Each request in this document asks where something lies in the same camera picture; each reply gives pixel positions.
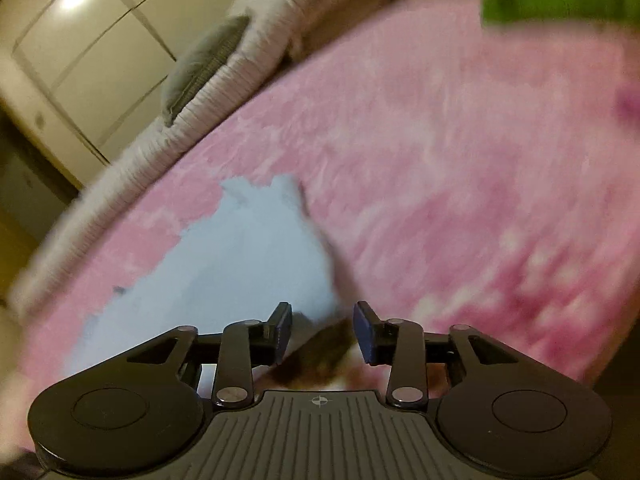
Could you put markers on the light blue sweatshirt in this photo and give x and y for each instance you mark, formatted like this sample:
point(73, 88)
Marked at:
point(240, 270)

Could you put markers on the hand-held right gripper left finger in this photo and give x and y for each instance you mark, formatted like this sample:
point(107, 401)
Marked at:
point(282, 335)

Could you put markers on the grey pillow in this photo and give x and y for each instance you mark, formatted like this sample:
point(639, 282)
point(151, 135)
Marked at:
point(205, 70)

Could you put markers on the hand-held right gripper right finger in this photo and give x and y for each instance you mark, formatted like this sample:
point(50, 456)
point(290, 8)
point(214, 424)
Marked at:
point(365, 335)

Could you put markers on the white striped folded quilt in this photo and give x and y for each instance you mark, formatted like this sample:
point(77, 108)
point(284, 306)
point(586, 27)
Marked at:
point(130, 175)

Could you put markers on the white wardrobe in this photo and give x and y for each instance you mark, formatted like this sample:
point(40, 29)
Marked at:
point(100, 35)

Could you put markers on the beige folded blanket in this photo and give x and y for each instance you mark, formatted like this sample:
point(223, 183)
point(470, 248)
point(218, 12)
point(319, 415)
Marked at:
point(340, 15)

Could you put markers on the pink floral blanket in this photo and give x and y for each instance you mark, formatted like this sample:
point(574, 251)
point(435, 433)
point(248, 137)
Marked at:
point(450, 185)

